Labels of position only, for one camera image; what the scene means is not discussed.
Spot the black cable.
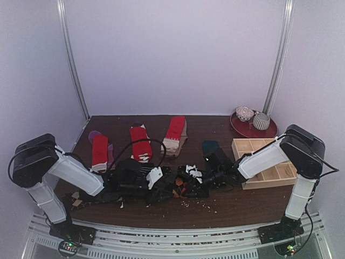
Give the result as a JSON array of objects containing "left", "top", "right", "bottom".
[
  {"left": 292, "top": 155, "right": 340, "bottom": 248},
  {"left": 113, "top": 138, "right": 168, "bottom": 173}
]

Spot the right aluminium frame post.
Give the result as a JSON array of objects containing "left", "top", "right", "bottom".
[{"left": 263, "top": 0, "right": 295, "bottom": 116}]

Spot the red white patterned sock pair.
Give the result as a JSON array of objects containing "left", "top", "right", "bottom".
[{"left": 130, "top": 122, "right": 153, "bottom": 163}]

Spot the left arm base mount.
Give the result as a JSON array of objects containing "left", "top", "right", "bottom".
[{"left": 49, "top": 222, "right": 96, "bottom": 258}]

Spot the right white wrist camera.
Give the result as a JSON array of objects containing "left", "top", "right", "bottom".
[{"left": 185, "top": 165, "right": 203, "bottom": 183}]

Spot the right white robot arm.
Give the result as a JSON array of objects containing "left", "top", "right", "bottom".
[{"left": 202, "top": 124, "right": 326, "bottom": 238}]

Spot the dark green christmas sock pair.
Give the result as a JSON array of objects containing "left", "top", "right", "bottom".
[{"left": 202, "top": 140, "right": 219, "bottom": 156}]

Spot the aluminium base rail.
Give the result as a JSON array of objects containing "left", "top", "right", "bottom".
[{"left": 19, "top": 213, "right": 335, "bottom": 258}]

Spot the red beige sock pair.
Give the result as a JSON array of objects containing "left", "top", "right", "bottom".
[{"left": 163, "top": 116, "right": 188, "bottom": 158}]

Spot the left aluminium frame post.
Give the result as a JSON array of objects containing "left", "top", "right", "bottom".
[{"left": 56, "top": 0, "right": 90, "bottom": 121}]

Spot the left black cable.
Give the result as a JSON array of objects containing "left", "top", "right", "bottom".
[{"left": 113, "top": 138, "right": 168, "bottom": 173}]

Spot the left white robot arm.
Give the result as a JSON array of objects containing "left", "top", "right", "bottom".
[{"left": 8, "top": 133, "right": 171, "bottom": 240}]

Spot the right black cable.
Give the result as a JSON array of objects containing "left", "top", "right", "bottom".
[{"left": 292, "top": 155, "right": 340, "bottom": 248}]

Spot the red purple sock pair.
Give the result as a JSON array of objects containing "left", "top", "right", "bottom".
[{"left": 88, "top": 131, "right": 114, "bottom": 173}]

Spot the black red yellow argyle sock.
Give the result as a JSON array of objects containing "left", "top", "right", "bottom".
[{"left": 172, "top": 174, "right": 209, "bottom": 199}]

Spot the grey striped cup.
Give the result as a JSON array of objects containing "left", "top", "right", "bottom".
[{"left": 253, "top": 112, "right": 271, "bottom": 131}]

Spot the white dotted bowl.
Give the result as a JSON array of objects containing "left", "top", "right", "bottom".
[{"left": 236, "top": 106, "right": 254, "bottom": 122}]

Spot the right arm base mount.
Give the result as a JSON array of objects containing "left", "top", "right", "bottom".
[{"left": 258, "top": 217, "right": 304, "bottom": 256}]

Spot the aluminium frame post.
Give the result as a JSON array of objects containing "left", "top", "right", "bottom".
[
  {"left": 263, "top": 0, "right": 295, "bottom": 116},
  {"left": 56, "top": 0, "right": 90, "bottom": 121}
]

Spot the wooden compartment tray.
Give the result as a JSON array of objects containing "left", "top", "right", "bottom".
[{"left": 231, "top": 138, "right": 297, "bottom": 190}]

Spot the red round plate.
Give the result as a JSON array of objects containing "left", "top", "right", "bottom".
[{"left": 230, "top": 112, "right": 278, "bottom": 139}]

